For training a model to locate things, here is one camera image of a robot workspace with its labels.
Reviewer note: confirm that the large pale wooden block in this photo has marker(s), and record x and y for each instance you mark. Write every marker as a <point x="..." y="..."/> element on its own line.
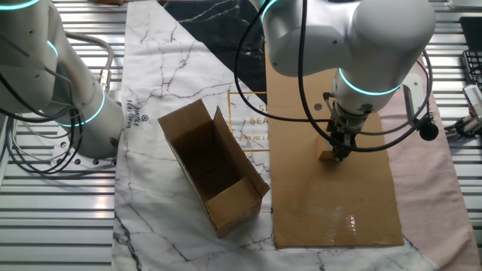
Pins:
<point x="324" y="155"/>

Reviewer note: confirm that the black keyboard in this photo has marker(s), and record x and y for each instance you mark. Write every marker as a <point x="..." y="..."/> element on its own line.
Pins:
<point x="472" y="67"/>

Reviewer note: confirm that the open printed cardboard box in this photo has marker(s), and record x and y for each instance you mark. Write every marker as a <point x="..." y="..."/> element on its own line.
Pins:
<point x="229" y="211"/>

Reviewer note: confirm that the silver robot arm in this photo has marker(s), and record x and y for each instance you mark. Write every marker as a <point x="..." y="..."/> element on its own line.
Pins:
<point x="361" y="45"/>

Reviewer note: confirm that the brown cardboard sheet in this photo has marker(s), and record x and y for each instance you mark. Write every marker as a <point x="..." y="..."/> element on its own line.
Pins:
<point x="331" y="214"/>

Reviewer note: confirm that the black flat device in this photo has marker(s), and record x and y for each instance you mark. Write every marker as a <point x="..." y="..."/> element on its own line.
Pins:
<point x="472" y="34"/>

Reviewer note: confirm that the marble print cloth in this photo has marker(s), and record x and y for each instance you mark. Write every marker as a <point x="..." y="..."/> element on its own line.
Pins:
<point x="169" y="56"/>

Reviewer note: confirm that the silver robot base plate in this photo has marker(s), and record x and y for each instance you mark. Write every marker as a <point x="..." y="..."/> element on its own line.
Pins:
<point x="94" y="162"/>

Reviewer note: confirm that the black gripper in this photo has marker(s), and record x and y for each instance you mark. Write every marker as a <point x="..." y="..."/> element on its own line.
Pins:
<point x="342" y="137"/>

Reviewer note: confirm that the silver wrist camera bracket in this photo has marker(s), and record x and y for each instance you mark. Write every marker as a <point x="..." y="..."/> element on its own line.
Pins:
<point x="410" y="98"/>

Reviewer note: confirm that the silver depth camera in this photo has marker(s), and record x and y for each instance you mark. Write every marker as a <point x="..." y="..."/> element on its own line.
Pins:
<point x="473" y="98"/>

